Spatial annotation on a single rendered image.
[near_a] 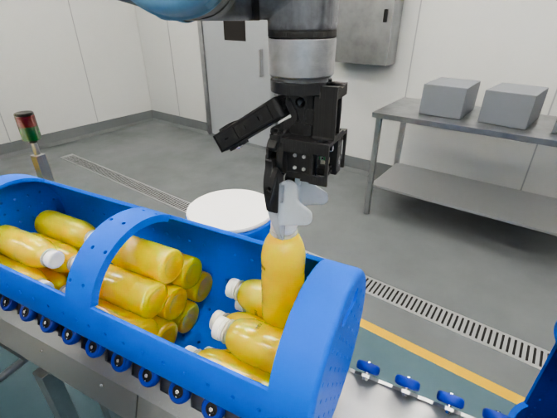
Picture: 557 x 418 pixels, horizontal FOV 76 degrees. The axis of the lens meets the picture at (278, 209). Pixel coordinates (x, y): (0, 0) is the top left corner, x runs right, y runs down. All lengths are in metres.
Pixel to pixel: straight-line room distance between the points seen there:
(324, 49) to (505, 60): 3.24
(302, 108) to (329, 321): 0.27
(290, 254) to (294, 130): 0.18
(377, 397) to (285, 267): 0.37
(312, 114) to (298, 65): 0.06
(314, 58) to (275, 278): 0.31
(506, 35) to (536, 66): 0.34
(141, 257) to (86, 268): 0.09
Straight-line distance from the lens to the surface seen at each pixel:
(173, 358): 0.61
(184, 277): 0.76
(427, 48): 3.72
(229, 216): 1.09
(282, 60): 0.41
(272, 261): 0.52
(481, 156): 3.77
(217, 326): 0.63
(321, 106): 0.42
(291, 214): 0.47
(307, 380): 0.50
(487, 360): 2.28
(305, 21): 0.40
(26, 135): 1.62
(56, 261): 0.92
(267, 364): 0.58
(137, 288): 0.71
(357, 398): 0.79
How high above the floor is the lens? 1.58
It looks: 29 degrees down
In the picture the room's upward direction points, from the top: straight up
